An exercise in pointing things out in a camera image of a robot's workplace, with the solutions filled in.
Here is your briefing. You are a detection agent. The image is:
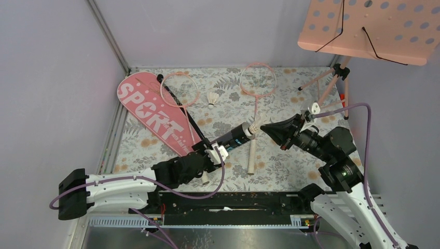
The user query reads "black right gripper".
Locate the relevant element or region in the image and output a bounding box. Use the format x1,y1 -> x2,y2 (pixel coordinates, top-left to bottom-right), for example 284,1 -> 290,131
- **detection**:
260,112 -> 332,162

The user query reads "black shuttlecock tube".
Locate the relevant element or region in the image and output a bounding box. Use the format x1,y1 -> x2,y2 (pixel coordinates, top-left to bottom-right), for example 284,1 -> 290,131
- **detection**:
213,122 -> 255,152

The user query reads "white shuttlecock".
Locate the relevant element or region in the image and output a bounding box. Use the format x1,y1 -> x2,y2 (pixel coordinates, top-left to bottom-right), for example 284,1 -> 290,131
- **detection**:
247,114 -> 267,135
207,92 -> 219,109

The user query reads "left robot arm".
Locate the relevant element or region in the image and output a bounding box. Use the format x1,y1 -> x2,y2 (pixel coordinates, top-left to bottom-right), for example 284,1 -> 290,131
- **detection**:
49,142 -> 228,220

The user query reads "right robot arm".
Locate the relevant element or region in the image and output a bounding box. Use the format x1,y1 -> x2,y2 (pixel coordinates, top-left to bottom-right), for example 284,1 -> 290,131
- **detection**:
261,114 -> 416,248

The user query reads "pink badminton racket left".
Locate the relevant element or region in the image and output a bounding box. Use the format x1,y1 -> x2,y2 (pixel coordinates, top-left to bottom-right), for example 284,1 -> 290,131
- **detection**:
160,72 -> 200,147

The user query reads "pink badminton racket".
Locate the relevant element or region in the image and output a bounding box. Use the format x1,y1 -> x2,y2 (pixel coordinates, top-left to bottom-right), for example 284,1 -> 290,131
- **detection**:
160,72 -> 200,147
239,63 -> 278,175

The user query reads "pink badminton racket right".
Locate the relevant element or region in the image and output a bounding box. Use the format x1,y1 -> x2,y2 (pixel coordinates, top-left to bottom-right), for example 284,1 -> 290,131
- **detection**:
239,63 -> 278,175

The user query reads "floral patterned table mat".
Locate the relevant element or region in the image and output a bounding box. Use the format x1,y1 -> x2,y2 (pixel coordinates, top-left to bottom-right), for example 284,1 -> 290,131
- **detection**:
102,67 -> 332,192

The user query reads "pink sport racket bag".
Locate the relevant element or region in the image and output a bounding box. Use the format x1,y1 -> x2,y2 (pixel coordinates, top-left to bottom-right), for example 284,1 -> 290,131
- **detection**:
117,72 -> 204,156

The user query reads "pink perforated music stand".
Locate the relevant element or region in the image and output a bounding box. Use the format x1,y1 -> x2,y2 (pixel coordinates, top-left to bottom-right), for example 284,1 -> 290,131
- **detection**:
297,1 -> 439,106

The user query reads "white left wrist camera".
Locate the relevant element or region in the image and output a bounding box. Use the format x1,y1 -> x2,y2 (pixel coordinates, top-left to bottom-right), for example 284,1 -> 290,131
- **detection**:
207,143 -> 229,165

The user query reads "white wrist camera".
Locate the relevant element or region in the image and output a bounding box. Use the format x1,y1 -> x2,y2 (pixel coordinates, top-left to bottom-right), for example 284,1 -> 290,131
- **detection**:
301,102 -> 321,122
207,143 -> 229,165

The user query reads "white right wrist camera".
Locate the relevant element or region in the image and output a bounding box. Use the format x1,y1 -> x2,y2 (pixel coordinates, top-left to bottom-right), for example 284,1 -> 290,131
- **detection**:
301,102 -> 321,122

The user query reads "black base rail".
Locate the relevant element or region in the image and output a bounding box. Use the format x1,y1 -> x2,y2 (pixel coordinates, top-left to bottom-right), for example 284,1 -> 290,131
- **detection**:
117,184 -> 325,228

